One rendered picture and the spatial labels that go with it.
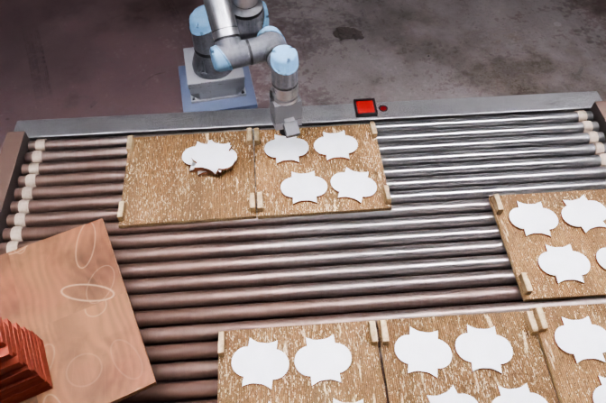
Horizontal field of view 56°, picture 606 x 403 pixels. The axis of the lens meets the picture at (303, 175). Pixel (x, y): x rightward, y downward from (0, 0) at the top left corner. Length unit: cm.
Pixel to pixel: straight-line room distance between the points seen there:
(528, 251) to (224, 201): 91
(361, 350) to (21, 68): 298
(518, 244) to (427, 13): 257
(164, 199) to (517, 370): 110
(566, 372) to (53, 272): 133
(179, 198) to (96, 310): 45
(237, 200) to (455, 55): 234
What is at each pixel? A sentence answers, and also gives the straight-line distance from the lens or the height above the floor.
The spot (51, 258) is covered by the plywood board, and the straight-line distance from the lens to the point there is 165.
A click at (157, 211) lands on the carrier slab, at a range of 178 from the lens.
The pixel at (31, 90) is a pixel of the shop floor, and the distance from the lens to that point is 377.
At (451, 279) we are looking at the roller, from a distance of 168.
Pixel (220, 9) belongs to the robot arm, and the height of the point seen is 140.
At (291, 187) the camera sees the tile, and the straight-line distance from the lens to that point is 177.
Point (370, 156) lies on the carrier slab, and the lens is 187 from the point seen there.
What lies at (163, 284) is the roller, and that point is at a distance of 166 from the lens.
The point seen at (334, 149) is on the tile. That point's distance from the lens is 187.
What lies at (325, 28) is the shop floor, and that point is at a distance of 387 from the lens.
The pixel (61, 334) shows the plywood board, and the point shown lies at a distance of 154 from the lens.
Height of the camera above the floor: 236
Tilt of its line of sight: 52 degrees down
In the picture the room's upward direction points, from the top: 1 degrees clockwise
